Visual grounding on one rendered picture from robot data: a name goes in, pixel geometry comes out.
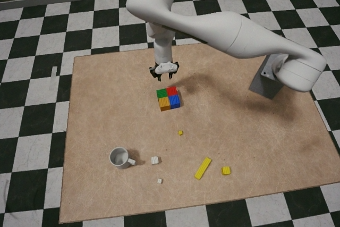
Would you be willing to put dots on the grey mug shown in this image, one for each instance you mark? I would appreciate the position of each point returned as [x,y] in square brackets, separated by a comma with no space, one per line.
[120,158]

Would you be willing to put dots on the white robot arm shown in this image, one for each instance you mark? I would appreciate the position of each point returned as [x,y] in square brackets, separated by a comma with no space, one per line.
[232,34]

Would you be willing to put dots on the yellow flat bar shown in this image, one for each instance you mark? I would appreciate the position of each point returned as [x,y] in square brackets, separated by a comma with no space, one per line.
[202,168]

